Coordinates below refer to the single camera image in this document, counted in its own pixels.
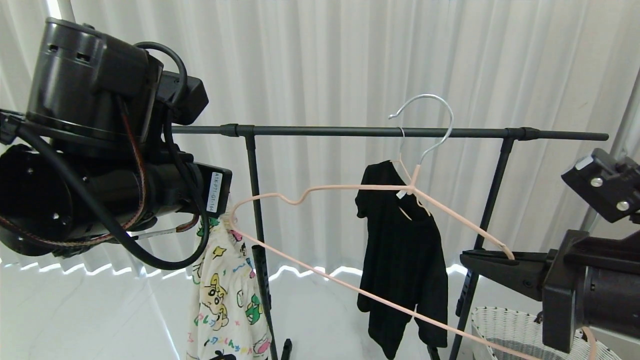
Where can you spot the white curtain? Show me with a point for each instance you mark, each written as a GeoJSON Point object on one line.
{"type": "Point", "coordinates": [325, 60]}

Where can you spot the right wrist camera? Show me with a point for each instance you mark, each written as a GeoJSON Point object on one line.
{"type": "Point", "coordinates": [605, 185]}

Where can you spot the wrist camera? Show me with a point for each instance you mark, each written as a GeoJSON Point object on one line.
{"type": "Point", "coordinates": [185, 100]}
{"type": "Point", "coordinates": [605, 185]}

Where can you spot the black clothes rack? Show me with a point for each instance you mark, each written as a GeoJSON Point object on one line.
{"type": "Point", "coordinates": [325, 131]}

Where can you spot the cream printed garment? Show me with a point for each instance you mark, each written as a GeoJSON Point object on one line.
{"type": "Point", "coordinates": [225, 300]}

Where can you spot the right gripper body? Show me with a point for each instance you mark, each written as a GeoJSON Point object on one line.
{"type": "Point", "coordinates": [600, 295]}

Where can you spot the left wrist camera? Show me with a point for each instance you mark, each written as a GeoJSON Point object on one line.
{"type": "Point", "coordinates": [185, 100]}

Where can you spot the white laundry basket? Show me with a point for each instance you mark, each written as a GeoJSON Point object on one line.
{"type": "Point", "coordinates": [505, 330]}

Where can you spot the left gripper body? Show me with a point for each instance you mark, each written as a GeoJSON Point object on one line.
{"type": "Point", "coordinates": [175, 190]}

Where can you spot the black garment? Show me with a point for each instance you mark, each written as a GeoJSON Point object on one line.
{"type": "Point", "coordinates": [400, 260]}

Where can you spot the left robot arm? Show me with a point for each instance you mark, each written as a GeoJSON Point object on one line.
{"type": "Point", "coordinates": [75, 75]}

